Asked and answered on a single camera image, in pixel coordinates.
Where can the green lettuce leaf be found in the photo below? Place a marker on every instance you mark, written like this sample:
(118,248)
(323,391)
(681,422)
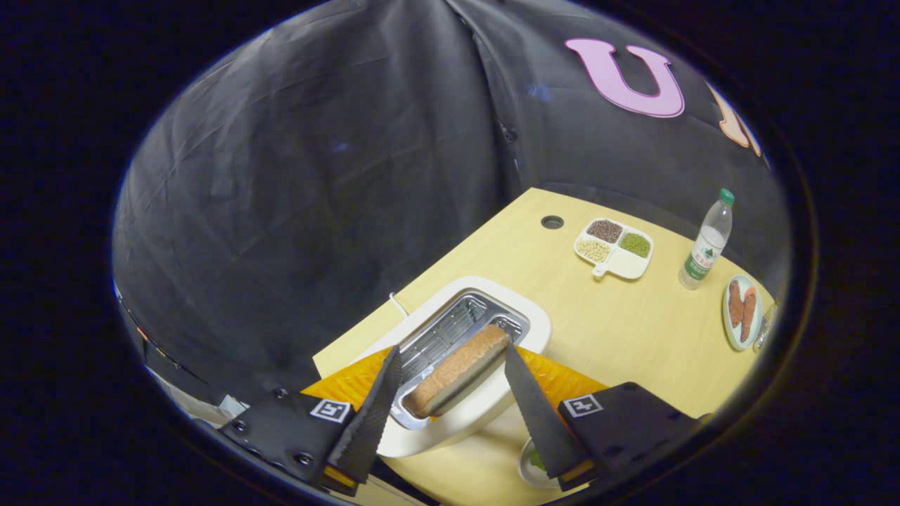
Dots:
(537,460)

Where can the white divided bean tray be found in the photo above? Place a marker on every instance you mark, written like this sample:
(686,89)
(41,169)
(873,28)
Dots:
(628,266)

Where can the beige round plate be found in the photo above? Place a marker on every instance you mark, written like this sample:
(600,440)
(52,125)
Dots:
(526,469)

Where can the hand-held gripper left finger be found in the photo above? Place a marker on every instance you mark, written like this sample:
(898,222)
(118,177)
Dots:
(369,414)

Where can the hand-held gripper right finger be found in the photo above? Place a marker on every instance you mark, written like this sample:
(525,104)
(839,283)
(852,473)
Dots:
(538,414)

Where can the brown crust bread slice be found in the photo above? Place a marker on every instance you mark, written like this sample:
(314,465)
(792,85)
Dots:
(457,369)

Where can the white toaster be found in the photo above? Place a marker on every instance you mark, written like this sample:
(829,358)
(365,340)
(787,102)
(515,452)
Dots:
(538,323)

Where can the light green oval plate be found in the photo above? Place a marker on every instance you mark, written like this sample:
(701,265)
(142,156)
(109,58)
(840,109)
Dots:
(731,336)

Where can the brown meat patty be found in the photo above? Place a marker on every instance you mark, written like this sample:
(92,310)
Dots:
(748,315)
(735,302)

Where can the clear plastic water bottle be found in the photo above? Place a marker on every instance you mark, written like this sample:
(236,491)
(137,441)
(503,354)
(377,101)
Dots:
(705,249)

